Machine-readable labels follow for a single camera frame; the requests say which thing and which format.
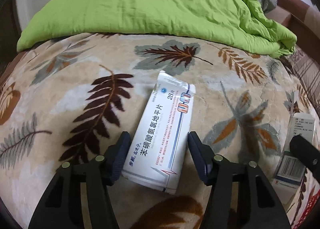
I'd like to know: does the white grey medicine box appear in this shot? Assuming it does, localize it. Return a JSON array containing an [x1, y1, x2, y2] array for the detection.
[[272, 91, 315, 205]]

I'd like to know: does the white amlodipine medicine box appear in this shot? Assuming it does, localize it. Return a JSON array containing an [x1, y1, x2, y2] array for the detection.
[[121, 71, 196, 194]]

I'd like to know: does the red plastic basket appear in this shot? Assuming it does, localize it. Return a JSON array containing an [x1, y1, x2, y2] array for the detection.
[[294, 187, 320, 229]]

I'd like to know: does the leaf-patterned beige blanket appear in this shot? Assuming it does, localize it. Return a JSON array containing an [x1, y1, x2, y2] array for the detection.
[[1, 33, 319, 228]]

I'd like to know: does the striped brown pillow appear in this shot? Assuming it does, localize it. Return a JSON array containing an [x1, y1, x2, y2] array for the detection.
[[280, 45, 319, 116]]

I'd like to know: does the brown padded headboard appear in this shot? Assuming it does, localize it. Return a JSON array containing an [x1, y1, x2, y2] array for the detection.
[[265, 0, 319, 59]]

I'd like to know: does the green quilt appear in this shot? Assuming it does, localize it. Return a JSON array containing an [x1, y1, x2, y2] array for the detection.
[[17, 0, 297, 58]]

